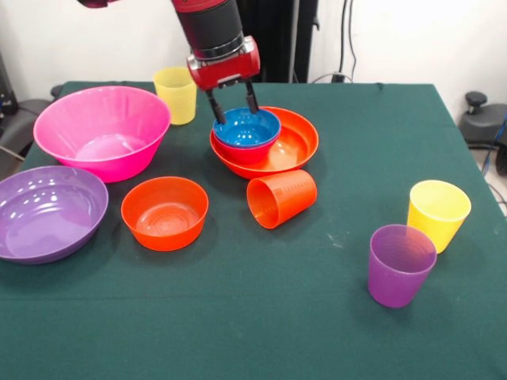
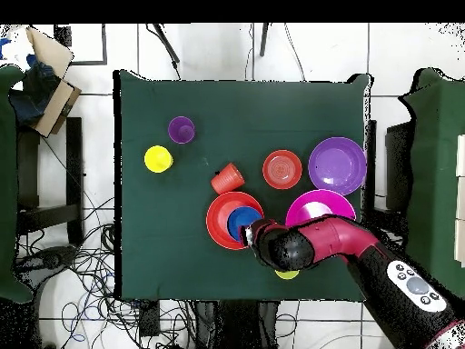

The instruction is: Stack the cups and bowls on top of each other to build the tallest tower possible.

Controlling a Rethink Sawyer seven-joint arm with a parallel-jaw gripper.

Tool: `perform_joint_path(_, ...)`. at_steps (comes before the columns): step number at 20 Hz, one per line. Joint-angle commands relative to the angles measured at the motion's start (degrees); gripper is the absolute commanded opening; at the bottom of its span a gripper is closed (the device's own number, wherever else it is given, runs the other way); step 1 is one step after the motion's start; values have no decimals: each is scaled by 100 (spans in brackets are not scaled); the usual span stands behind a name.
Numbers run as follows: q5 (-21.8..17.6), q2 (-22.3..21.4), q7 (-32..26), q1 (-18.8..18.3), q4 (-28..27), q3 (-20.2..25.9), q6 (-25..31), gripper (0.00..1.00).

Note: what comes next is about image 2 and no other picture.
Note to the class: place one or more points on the green-covered side table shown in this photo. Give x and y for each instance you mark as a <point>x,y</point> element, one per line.
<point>432,181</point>
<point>7,181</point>

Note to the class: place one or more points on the large orange bowl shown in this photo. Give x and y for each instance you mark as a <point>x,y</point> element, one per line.
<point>218,218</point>

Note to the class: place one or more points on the black box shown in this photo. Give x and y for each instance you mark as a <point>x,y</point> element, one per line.
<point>397,167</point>

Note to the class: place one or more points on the dark green tablecloth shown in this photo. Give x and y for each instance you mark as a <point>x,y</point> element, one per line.
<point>181,236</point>

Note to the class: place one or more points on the white box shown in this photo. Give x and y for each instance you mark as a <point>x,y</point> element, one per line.
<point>461,198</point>
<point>461,156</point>

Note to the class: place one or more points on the dark blue cloth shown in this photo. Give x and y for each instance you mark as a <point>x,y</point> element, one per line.
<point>32,94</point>

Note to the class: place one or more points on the black tripod leg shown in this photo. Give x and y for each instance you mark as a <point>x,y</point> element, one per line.
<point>264,40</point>
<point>166,43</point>

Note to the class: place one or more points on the cardboard box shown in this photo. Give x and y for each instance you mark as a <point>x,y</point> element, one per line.
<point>54,105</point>

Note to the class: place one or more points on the black stool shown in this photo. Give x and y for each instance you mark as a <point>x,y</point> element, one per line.
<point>74,163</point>

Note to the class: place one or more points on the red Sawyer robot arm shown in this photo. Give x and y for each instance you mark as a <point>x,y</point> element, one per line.
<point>345,240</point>

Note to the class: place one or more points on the large pink bowl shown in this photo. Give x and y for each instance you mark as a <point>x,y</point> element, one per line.
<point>301,207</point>

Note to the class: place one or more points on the pale yellow cup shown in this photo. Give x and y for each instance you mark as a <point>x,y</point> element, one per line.
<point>287,275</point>

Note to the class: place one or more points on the purple cup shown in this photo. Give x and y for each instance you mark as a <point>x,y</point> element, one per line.
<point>181,129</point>

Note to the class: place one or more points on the bright yellow cup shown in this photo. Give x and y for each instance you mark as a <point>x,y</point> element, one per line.
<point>158,159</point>

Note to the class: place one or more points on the black pedestal foot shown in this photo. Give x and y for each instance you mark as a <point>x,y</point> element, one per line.
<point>51,258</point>

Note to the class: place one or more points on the black square frame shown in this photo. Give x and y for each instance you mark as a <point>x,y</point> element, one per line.
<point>104,47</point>

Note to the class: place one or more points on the small blue bowl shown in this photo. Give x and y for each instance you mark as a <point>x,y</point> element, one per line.
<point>239,218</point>

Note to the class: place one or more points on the small orange bowl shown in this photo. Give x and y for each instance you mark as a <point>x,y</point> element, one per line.
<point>282,169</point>

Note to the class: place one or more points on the orange cup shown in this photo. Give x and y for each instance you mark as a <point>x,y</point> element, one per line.
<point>227,180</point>

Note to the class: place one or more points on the purple bowl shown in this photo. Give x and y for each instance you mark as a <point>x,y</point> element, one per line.
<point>338,166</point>

